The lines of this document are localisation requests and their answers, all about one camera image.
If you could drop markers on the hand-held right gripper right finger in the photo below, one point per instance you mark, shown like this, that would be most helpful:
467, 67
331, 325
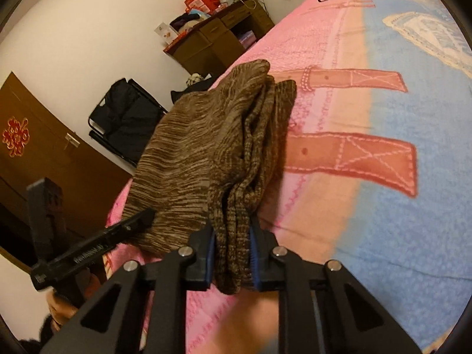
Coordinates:
256, 265

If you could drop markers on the brown wooden door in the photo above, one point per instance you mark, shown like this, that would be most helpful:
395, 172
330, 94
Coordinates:
55, 191

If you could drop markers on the blue pink printed blanket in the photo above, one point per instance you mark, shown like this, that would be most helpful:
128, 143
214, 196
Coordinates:
405, 228

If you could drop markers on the white card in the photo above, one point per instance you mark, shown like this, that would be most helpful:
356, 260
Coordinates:
166, 33

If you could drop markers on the person's left hand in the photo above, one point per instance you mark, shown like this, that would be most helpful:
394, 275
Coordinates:
62, 311

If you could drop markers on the black folding chair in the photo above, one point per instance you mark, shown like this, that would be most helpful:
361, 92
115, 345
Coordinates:
110, 140

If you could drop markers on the black jacket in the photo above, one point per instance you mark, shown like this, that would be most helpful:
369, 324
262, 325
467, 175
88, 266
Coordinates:
123, 114

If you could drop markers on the red knot decoration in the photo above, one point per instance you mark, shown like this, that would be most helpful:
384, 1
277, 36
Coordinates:
14, 136

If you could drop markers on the brown knit sweater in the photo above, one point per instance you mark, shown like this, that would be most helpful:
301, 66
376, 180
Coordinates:
191, 155

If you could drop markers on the brown wooden desk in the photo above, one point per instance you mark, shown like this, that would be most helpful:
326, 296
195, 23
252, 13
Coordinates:
217, 37

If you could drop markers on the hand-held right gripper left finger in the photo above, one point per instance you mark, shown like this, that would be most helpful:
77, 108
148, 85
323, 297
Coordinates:
210, 258

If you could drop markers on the red gift box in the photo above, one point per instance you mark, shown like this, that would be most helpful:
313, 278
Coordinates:
201, 2

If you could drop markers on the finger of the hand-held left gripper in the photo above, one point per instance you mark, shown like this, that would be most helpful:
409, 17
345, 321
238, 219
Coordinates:
131, 223

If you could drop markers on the dark cloth pile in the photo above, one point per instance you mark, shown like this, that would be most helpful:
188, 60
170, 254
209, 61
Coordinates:
191, 88

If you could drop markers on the dark purple clothes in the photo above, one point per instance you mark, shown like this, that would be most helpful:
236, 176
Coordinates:
184, 21

